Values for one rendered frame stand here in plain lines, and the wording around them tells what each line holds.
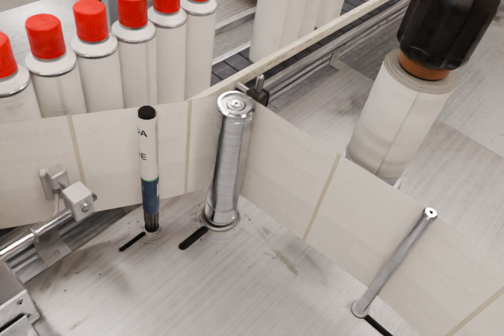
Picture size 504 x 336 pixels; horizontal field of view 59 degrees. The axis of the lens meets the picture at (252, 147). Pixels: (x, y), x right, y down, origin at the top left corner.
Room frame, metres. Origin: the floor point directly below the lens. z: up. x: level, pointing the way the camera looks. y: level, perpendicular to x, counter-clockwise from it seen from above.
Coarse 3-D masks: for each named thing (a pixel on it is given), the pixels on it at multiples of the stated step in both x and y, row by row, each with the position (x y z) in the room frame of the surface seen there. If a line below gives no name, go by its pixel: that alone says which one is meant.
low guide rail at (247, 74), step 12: (372, 0) 0.91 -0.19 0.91; (384, 0) 0.94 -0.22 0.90; (348, 12) 0.84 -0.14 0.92; (360, 12) 0.86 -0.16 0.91; (336, 24) 0.78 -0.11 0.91; (312, 36) 0.72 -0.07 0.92; (324, 36) 0.75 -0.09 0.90; (288, 48) 0.66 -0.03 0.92; (300, 48) 0.69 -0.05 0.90; (264, 60) 0.62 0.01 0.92; (276, 60) 0.63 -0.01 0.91; (240, 72) 0.57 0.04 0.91; (252, 72) 0.58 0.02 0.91; (216, 84) 0.53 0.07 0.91; (228, 84) 0.54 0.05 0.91; (204, 96) 0.50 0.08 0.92
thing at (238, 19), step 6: (246, 12) 0.67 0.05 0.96; (252, 12) 0.68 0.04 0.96; (228, 18) 0.64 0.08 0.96; (234, 18) 0.65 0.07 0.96; (240, 18) 0.65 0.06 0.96; (246, 18) 0.66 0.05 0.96; (252, 18) 0.68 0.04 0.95; (216, 24) 0.62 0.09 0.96; (222, 24) 0.62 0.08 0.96; (228, 24) 0.63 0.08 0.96; (234, 24) 0.64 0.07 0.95; (240, 24) 0.65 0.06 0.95; (216, 30) 0.61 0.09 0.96; (222, 30) 0.62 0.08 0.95
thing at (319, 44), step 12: (348, 0) 0.96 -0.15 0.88; (360, 0) 0.97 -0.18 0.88; (396, 0) 1.01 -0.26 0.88; (372, 12) 0.93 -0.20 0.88; (348, 24) 0.85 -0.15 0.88; (336, 36) 0.80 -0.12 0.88; (312, 48) 0.74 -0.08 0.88; (228, 60) 0.64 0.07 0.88; (240, 60) 0.65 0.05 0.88; (288, 60) 0.68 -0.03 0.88; (216, 72) 0.60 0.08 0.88; (228, 72) 0.61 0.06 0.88; (264, 72) 0.63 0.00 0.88; (276, 72) 0.64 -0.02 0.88; (252, 84) 0.59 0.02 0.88; (12, 228) 0.25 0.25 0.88
